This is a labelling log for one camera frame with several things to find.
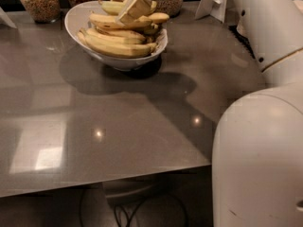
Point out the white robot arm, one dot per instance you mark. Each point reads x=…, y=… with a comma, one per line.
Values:
x=257, y=159

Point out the top greenish banana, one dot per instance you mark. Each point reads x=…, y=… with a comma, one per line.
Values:
x=115, y=7

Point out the upper middle yellow banana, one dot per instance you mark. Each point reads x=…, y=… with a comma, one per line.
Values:
x=131, y=36

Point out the front large yellow banana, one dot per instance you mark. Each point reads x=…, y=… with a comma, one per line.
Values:
x=113, y=49

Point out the white ceramic bowl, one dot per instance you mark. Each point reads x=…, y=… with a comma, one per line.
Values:
x=78, y=17

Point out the right cereal glass jar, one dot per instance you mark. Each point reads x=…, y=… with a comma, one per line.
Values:
x=170, y=7

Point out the white folded paper sign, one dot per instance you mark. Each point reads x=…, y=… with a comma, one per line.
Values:
x=214, y=8

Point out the left cereal glass jar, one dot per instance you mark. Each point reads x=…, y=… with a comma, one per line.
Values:
x=42, y=11

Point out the black rubber mat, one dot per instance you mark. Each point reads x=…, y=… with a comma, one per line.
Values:
x=243, y=40

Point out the white card at left edge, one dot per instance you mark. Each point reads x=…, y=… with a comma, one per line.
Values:
x=5, y=20

